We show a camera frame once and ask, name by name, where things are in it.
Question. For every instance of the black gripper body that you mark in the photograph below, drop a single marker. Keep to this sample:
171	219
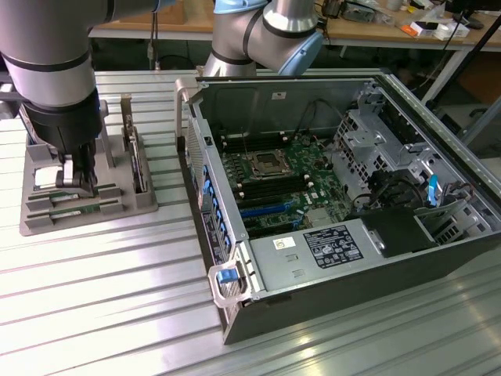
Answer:
62	125

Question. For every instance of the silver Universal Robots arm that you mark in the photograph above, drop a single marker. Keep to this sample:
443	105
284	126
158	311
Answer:
47	47

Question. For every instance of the black RAM slot bank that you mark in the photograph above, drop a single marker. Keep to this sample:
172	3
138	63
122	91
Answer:
254	142
274	188

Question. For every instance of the silver CPU chip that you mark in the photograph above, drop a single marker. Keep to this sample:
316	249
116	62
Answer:
45	178

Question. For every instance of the grey parts rack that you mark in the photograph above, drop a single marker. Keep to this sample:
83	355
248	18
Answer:
117	203

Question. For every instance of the wooden workbench with cardboard box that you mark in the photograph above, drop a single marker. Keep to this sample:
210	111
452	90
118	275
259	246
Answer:
125	29

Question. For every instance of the cardboard box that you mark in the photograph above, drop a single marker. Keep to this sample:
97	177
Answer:
172	16

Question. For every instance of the blue case latch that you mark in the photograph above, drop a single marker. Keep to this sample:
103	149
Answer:
227	276

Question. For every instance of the blue expansion slot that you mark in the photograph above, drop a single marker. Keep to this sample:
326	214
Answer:
262	210

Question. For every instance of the CPU socket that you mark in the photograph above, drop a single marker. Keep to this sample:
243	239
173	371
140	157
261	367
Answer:
268	164

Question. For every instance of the grey power supply unit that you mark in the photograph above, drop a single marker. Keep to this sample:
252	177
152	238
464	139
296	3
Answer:
289	266

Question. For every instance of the green motherboard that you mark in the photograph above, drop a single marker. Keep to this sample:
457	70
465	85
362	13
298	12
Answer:
313	168

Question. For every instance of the silver chipset heatsink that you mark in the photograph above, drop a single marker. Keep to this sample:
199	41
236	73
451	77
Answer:
317	218

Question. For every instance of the metal disk bay cage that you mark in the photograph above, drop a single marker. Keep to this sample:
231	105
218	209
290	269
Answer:
364	137

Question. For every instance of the open black PC case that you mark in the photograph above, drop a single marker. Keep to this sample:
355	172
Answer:
352	297

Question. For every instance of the black fan housing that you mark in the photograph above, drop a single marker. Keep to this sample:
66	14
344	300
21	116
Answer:
395	188

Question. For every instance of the cluttered wooden workbench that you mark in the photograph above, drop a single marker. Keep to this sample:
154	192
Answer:
372	33

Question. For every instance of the black plastic air shroud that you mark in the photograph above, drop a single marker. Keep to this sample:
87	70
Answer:
399	231

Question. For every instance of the blue disk bay lever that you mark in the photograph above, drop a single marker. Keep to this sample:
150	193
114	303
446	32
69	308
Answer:
432	192

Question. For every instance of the orange small object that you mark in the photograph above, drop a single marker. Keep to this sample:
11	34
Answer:
409	30

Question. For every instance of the black and white box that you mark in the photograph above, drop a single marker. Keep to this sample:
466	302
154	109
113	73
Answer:
424	28

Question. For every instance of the black slanted pole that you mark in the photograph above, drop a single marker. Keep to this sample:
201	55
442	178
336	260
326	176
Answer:
462	59

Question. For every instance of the graphics card with metal bracket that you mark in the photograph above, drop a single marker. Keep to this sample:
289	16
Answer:
135	156

